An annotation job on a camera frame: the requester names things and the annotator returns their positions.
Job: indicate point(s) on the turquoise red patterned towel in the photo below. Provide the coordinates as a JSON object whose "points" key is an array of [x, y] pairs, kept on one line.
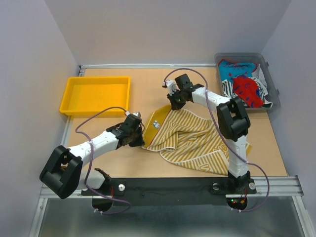
{"points": [[229, 70]]}

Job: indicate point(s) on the grey plastic bin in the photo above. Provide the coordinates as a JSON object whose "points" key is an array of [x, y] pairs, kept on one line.
{"points": [[262, 73]]}

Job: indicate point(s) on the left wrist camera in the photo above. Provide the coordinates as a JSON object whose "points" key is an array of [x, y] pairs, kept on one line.
{"points": [[136, 114]]}

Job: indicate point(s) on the aluminium frame rail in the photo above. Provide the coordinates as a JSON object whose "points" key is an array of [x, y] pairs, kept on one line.
{"points": [[282, 186]]}

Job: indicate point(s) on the yellow plastic tray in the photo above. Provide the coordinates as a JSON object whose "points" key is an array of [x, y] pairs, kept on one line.
{"points": [[86, 96]]}

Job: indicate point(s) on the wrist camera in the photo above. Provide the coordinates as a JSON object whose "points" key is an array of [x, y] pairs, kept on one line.
{"points": [[136, 114], [170, 85]]}

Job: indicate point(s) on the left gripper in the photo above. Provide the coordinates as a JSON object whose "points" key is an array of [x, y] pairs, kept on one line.
{"points": [[139, 141]]}

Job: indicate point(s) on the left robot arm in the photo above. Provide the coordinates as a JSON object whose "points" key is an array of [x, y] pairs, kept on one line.
{"points": [[63, 171]]}

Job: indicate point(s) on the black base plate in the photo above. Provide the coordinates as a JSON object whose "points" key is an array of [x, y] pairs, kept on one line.
{"points": [[177, 191]]}

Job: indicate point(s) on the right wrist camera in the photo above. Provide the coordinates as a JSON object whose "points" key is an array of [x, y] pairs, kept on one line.
{"points": [[170, 85]]}

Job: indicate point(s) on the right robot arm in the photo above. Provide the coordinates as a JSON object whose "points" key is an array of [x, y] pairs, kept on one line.
{"points": [[231, 121]]}

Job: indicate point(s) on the red blue patterned towel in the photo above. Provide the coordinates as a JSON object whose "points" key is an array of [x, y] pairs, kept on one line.
{"points": [[248, 90]]}

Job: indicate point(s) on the yellow striped towel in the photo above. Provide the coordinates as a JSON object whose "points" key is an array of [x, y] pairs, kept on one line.
{"points": [[185, 139]]}

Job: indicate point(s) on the black white striped towel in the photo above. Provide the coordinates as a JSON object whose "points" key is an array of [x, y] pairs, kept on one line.
{"points": [[228, 92]]}

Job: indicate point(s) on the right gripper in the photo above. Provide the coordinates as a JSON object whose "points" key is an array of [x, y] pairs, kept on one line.
{"points": [[175, 105]]}

